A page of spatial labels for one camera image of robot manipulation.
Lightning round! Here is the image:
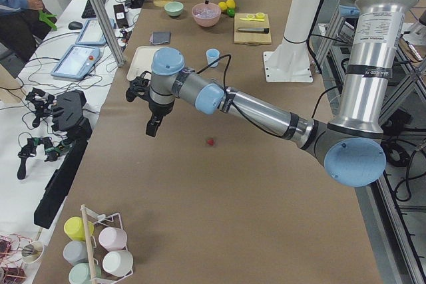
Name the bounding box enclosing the lemon half slice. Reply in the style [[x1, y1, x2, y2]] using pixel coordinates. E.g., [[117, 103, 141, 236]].
[[255, 12, 266, 19]]

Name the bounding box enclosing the teach pendant tablet far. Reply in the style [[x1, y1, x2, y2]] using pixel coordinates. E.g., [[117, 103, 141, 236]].
[[75, 19, 107, 47]]

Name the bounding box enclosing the grey cup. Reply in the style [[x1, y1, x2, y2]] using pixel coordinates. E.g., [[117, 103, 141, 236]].
[[63, 241, 88, 266]]

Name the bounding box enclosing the green lime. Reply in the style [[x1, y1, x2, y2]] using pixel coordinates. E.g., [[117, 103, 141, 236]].
[[226, 8, 235, 17]]

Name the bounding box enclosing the aluminium frame post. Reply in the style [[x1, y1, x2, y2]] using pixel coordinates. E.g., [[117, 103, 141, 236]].
[[90, 0, 124, 67]]

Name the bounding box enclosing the mint green cup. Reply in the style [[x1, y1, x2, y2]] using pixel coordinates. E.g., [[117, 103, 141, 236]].
[[68, 263, 92, 284]]

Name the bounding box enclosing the paper cup with strainer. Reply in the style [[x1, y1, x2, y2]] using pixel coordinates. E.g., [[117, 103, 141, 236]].
[[21, 241, 45, 264]]

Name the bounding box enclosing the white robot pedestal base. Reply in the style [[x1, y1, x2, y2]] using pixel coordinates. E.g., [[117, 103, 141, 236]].
[[264, 0, 320, 83]]

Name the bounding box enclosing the mint green bowl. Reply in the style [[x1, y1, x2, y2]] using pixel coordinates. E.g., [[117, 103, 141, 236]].
[[164, 1, 184, 17]]

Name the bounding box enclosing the cream rabbit tray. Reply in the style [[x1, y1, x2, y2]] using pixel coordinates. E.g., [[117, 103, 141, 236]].
[[126, 46, 167, 81]]

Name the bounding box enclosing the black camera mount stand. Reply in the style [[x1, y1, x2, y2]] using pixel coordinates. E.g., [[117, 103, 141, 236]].
[[34, 90, 92, 229]]

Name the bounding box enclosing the wooden cutting board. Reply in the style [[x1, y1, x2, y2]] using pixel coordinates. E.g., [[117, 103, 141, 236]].
[[234, 12, 272, 45]]

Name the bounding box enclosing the whole yellow lemon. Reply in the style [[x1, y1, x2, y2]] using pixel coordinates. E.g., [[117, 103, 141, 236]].
[[218, 1, 228, 12]]

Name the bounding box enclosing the folded grey cloth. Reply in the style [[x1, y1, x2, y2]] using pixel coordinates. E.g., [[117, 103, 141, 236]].
[[150, 31, 171, 45]]

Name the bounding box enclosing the black computer mouse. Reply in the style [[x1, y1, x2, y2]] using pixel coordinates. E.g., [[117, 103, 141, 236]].
[[68, 21, 83, 30]]

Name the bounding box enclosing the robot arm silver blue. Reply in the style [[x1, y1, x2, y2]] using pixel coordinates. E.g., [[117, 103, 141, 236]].
[[126, 0, 418, 187]]

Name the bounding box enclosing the yellow cup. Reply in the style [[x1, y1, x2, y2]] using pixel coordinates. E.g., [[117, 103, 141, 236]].
[[63, 216, 85, 241]]

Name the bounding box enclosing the black power adapter box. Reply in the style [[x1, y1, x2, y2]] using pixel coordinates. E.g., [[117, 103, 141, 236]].
[[113, 3, 129, 29]]

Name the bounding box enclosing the black hand-held gripper device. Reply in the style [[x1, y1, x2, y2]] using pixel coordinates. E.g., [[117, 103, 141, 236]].
[[17, 137, 72, 180]]

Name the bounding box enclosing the pink cup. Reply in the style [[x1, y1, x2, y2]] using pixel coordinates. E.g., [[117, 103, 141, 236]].
[[99, 227, 128, 251]]

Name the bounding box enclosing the pink bowl of ice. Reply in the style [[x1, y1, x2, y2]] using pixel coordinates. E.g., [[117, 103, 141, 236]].
[[191, 3, 222, 27]]

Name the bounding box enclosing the light blue plastic cup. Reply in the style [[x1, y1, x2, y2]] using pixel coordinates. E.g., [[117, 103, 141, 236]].
[[206, 48, 220, 68]]

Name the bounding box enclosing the teach pendant tablet near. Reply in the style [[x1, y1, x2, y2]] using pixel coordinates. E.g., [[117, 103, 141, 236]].
[[51, 45, 101, 80]]

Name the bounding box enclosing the white wire cup rack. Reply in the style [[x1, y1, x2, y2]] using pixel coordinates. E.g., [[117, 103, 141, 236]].
[[81, 204, 134, 283]]

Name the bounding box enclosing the teach pendant tablet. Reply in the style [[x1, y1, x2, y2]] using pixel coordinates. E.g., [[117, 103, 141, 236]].
[[75, 19, 107, 47], [51, 45, 101, 80]]

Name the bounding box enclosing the steel muddler black tip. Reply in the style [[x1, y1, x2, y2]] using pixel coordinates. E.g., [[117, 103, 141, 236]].
[[237, 27, 270, 34]]

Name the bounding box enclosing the black keyboard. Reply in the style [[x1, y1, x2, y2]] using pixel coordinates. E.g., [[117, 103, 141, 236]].
[[81, 0, 110, 19]]

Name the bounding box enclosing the white cup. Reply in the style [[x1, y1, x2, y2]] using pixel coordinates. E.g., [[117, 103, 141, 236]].
[[103, 250, 133, 277]]

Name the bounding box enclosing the person in blue sweater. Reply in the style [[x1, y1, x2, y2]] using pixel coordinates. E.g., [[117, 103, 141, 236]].
[[1, 0, 50, 62]]

